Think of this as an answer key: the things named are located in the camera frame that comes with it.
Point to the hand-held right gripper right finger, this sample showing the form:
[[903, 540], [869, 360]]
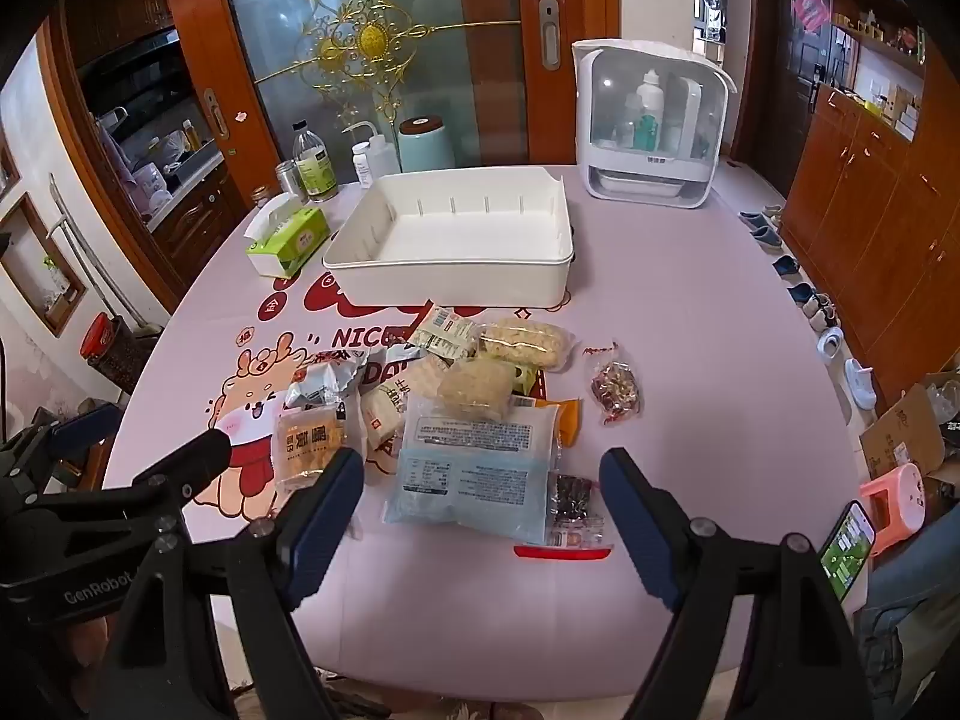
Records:
[[637, 532]]

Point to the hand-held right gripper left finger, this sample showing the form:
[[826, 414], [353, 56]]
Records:
[[322, 517]]

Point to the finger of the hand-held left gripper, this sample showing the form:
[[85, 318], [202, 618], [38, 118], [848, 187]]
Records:
[[86, 424], [191, 457]]

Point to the yellow biscuit packet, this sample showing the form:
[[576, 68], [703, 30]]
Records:
[[311, 442]]

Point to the small white snack packet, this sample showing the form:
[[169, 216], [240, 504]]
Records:
[[379, 420]]

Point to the orange white snack packet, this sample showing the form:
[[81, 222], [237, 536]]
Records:
[[571, 420]]

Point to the nut brittle packet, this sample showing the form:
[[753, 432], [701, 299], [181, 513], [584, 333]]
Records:
[[615, 388]]

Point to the large bread packet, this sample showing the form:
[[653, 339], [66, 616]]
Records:
[[472, 480]]

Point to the tan snack packet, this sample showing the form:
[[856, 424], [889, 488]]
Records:
[[420, 379]]

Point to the small green snack packet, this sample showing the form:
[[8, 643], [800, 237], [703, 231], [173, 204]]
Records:
[[526, 379]]

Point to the beige rice cake packet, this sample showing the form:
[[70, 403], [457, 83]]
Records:
[[525, 345], [476, 388]]

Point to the white green snack packet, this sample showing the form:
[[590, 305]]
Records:
[[442, 334]]

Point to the white plastic storage bin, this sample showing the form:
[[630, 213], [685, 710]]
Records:
[[450, 270]]

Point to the smartphone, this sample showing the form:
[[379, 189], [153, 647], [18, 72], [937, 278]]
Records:
[[847, 549]]

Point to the green tissue box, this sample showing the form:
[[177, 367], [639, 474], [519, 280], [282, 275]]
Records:
[[289, 240]]

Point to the white plastic bag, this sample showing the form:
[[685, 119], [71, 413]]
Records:
[[146, 186]]

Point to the pink plastic stool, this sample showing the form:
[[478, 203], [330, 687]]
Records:
[[896, 502]]

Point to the small glass jar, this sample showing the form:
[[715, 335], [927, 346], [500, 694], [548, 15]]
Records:
[[260, 195]]

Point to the cardboard box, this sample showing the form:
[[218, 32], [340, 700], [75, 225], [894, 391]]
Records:
[[900, 435]]

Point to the person's leg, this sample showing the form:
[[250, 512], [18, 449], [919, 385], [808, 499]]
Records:
[[907, 630]]

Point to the row of shoes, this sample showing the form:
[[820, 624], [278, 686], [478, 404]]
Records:
[[799, 292]]

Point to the metal can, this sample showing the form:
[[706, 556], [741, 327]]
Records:
[[287, 178]]

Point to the glass bottle with green label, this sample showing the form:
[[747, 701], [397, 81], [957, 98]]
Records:
[[313, 165]]

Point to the white squeeze bottle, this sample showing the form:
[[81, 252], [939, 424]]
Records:
[[371, 157]]

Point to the white countertop storage cabinet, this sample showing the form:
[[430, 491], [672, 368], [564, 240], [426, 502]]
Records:
[[645, 165]]

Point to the teal canister with brown lid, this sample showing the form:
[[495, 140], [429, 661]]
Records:
[[426, 146]]

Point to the wooden floor cabinet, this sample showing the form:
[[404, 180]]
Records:
[[870, 225]]

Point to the teal plastic bottle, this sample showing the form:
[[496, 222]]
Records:
[[645, 133]]

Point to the white plastic bottle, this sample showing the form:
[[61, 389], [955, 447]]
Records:
[[651, 97]]

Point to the glass sliding door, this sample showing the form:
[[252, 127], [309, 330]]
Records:
[[360, 37]]

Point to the dark entrance door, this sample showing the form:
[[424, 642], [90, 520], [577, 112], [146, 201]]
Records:
[[799, 90]]

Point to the pink door poster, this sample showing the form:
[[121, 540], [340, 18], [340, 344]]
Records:
[[810, 7]]

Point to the wooden picture frame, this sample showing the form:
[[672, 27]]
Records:
[[41, 262]]

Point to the wooden wall shelf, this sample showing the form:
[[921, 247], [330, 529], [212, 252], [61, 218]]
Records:
[[885, 60]]

